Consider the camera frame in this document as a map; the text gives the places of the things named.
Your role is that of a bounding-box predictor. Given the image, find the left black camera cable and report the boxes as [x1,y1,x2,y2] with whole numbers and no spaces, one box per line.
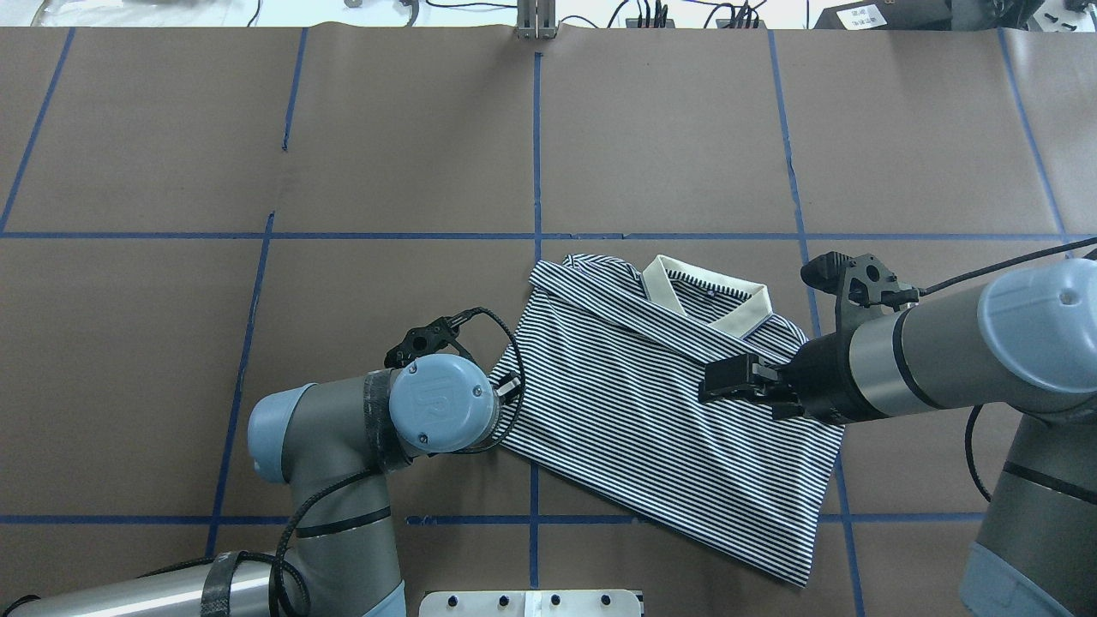
[270,307,527,617]

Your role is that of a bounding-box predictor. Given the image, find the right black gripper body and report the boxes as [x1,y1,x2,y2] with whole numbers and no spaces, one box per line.
[698,351,810,420]

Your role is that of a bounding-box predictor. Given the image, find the right black camera cable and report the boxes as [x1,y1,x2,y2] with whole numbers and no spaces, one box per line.
[917,237,1097,298]

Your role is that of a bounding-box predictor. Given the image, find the black box with label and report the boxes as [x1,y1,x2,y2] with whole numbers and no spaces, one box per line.
[811,1,952,31]

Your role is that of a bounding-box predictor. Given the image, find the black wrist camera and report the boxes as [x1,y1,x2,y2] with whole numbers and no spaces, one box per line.
[800,251,921,332]
[384,316,477,368]

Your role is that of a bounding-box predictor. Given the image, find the navy white striped polo shirt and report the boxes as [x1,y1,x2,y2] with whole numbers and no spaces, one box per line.
[491,254,842,587]

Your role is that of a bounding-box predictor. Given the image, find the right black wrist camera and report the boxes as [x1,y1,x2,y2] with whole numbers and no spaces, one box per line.
[800,251,921,332]

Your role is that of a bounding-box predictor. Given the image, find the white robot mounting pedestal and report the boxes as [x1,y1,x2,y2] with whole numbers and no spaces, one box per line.
[418,588,645,616]

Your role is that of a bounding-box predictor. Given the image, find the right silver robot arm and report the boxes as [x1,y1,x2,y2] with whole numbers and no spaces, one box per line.
[698,251,1096,616]

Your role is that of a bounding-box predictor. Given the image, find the aluminium frame post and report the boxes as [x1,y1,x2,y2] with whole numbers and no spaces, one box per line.
[514,0,559,40]

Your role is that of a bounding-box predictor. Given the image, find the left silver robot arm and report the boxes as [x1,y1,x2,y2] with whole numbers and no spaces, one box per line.
[3,354,525,616]

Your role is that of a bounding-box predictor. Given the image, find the black camera cable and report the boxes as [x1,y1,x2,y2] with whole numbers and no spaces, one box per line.
[270,307,527,617]
[917,237,1097,298]

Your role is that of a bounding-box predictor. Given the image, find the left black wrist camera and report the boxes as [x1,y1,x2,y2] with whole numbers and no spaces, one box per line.
[384,316,477,368]

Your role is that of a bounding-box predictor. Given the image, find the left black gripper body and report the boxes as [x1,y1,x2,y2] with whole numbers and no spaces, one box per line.
[490,372,524,405]

